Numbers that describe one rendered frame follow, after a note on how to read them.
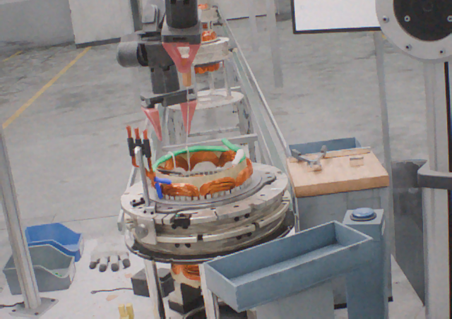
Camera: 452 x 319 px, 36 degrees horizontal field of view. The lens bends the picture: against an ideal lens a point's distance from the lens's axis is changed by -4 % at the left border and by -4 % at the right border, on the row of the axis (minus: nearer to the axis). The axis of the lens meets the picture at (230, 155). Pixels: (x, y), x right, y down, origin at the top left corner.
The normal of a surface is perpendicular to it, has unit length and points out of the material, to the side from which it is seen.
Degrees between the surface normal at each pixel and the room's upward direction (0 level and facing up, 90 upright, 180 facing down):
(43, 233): 87
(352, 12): 83
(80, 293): 0
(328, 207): 90
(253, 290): 90
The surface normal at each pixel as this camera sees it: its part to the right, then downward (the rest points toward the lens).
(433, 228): -0.56, 0.29
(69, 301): -0.12, -0.95
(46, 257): 0.04, 0.24
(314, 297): 0.45, 0.19
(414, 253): -0.22, 0.34
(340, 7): -0.42, 0.18
